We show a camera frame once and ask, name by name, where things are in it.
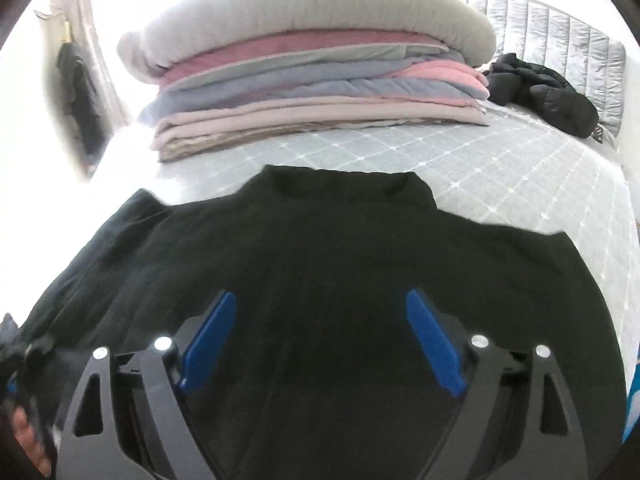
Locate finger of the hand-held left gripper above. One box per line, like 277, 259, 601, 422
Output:
0, 341, 56, 411

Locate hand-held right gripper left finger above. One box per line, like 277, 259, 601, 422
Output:
52, 289, 237, 480

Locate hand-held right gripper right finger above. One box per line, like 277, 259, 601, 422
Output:
406, 288, 589, 480

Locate black sweater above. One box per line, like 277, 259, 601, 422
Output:
10, 164, 630, 480

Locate dark hanging clothes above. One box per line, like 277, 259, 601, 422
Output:
55, 41, 109, 162

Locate person's left hand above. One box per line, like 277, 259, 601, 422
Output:
11, 406, 54, 480

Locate bed with grey checked sheet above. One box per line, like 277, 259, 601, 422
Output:
90, 102, 640, 366

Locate cyan plastic object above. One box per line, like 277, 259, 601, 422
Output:
626, 379, 640, 423

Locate black puffer jacket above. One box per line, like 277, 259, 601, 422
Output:
481, 52, 601, 141

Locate blue-grey and pink duvet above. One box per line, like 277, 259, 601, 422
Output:
137, 56, 492, 124

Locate pink and grey duvet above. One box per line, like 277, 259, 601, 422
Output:
159, 29, 452, 92

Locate grey quilted headboard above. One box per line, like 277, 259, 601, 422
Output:
464, 0, 629, 154

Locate thick grey folded blanket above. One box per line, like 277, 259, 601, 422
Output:
117, 0, 497, 82

